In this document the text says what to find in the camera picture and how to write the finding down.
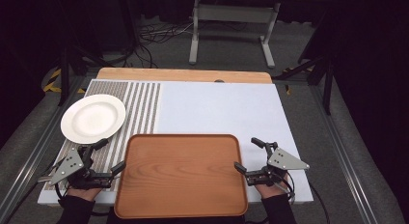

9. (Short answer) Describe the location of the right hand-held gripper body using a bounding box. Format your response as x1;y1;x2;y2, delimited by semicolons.
245;141;312;188

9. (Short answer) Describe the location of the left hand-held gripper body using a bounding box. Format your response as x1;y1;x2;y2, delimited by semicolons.
38;145;114;190

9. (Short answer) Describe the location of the white plate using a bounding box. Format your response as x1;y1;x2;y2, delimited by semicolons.
60;93;127;146

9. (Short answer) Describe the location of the wooden tray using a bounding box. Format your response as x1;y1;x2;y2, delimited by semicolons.
113;133;250;220

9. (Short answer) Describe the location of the person's left hand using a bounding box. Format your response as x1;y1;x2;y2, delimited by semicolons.
66;184;103;203

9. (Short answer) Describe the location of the person's right hand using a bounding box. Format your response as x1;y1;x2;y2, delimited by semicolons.
255;174;290;200

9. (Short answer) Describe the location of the white board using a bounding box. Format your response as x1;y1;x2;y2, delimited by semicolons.
37;78;314;207

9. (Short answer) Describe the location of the striped placemat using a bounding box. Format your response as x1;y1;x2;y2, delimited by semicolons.
42;80;162;192

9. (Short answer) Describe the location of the yellow black floor tape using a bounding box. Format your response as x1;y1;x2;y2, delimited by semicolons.
42;68;87;95
282;67;314;97

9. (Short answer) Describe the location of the black stand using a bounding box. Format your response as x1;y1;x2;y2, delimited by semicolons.
57;44;114;106
273;40;337;116

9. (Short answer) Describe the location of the wooden table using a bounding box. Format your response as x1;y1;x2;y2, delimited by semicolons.
95;67;273;85

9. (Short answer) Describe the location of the aluminium rail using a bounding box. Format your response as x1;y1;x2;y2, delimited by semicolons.
308;84;378;224
0;74;89;222

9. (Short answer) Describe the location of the bundle of floor cables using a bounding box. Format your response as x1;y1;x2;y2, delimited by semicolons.
136;20;195;70

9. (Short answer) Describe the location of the grey metal table frame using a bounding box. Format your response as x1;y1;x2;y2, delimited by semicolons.
188;0;282;70

